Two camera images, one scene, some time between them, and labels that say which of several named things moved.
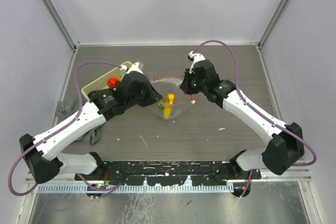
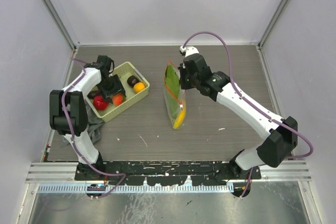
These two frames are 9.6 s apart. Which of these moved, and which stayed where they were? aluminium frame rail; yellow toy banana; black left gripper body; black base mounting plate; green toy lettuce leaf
Moved: green toy lettuce leaf; black left gripper body; yellow toy banana
Stayed: black base mounting plate; aluminium frame rail
